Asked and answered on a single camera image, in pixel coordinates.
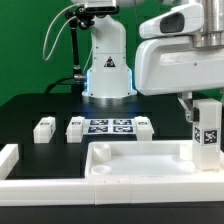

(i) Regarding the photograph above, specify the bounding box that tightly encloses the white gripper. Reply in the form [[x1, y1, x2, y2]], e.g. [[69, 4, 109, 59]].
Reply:
[[135, 36, 224, 123]]

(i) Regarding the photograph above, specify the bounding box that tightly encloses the white desk top tray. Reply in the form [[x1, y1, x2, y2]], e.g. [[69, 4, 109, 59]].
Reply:
[[85, 140, 224, 182]]

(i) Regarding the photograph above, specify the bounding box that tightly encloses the white front fence bar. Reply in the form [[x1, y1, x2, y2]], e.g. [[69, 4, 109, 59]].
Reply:
[[0, 174, 224, 206]]

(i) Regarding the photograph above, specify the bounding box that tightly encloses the white fence bar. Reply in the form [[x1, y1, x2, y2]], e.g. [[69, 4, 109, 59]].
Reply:
[[0, 144, 19, 180], [0, 174, 224, 206]]

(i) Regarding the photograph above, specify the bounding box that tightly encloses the white left fence bar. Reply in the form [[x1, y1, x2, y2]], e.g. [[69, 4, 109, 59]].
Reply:
[[0, 144, 19, 180]]

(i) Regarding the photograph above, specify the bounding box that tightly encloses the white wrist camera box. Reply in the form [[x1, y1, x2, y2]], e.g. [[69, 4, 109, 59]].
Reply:
[[139, 3, 204, 39]]

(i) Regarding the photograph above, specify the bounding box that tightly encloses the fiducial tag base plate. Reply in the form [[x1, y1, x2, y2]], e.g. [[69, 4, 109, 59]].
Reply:
[[83, 119, 136, 135]]

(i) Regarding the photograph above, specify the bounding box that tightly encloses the black camera on pole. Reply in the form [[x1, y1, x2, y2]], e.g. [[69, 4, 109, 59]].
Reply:
[[78, 0, 119, 14]]

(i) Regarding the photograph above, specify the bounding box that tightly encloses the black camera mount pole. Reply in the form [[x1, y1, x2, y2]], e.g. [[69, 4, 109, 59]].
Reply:
[[65, 11, 84, 95]]

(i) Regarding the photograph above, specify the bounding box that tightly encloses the black cable on table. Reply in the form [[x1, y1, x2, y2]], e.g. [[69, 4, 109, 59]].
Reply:
[[44, 76, 78, 94]]

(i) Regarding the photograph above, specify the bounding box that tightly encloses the grey looped cable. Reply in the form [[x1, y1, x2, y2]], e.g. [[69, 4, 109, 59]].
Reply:
[[42, 3, 81, 62]]

